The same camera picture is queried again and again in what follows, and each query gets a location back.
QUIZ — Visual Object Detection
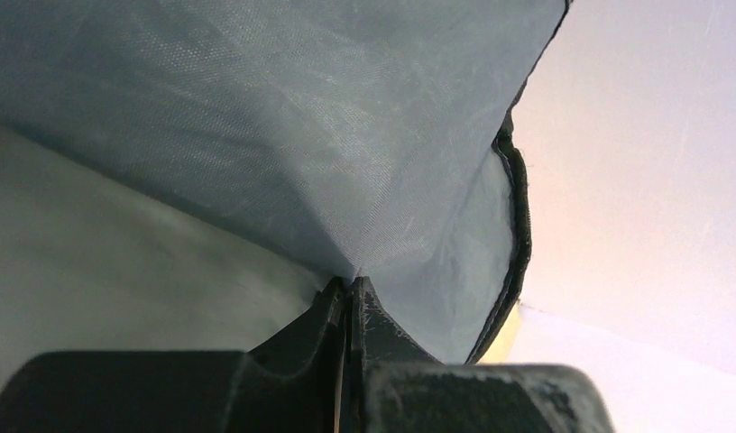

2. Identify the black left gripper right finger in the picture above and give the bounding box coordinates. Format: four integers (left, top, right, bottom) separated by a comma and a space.
350, 278, 614, 432

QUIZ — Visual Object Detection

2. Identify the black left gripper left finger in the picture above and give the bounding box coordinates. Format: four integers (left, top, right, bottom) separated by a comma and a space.
0, 279, 344, 432

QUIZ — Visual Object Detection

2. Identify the blue student backpack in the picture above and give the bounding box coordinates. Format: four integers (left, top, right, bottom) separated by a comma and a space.
0, 1, 570, 391

